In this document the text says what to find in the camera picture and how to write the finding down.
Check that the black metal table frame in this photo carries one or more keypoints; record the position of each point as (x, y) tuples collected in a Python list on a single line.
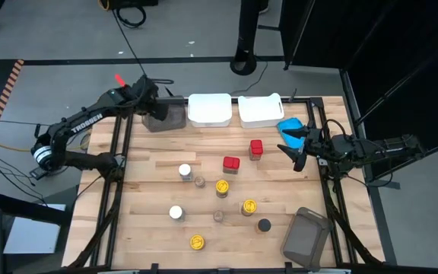
[(315, 103)]

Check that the plain white plastic bin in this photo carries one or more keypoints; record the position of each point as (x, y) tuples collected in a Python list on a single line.
[(209, 108)]

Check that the black power adapter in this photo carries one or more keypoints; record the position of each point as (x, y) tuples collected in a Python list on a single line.
[(36, 174)]

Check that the black stand pole with base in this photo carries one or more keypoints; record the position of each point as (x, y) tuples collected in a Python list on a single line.
[(247, 30)]

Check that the white flat board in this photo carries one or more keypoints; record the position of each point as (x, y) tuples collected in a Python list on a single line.
[(32, 236)]

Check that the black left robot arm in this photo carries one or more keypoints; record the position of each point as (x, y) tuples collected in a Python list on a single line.
[(86, 122)]

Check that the small clear glass spice jar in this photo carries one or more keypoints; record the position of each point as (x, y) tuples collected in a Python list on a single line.
[(218, 216), (200, 182)]

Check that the smoky grey translucent bin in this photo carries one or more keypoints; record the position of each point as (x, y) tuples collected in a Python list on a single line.
[(173, 121), (304, 237)]

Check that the black curtain partition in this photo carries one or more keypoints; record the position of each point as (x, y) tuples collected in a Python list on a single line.
[(394, 38)]

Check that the yellow lid black spice tin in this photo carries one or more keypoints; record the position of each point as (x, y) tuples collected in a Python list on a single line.
[(222, 186), (197, 242), (249, 206)]

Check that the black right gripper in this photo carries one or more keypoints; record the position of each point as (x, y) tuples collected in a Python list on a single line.
[(318, 144)]

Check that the red lid spice jar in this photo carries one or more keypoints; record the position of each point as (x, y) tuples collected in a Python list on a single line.
[(231, 163), (256, 146)]

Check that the white lid spice jar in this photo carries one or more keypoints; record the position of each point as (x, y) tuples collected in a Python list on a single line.
[(175, 212)]

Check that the small black hook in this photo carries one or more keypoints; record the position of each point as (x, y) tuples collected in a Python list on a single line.
[(36, 131)]

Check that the black lid spice jar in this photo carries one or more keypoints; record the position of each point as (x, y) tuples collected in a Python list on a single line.
[(264, 225)]

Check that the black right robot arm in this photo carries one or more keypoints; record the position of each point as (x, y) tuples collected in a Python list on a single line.
[(356, 152)]

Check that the white lid jar purple label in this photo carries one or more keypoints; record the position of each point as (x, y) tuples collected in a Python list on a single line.
[(185, 169)]

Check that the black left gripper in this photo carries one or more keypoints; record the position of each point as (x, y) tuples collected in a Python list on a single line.
[(145, 95)]

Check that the blue folded cloth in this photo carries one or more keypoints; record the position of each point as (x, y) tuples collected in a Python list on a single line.
[(291, 124)]

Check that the silver metal corner bracket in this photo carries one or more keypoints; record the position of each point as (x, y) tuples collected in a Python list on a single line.
[(322, 162)]

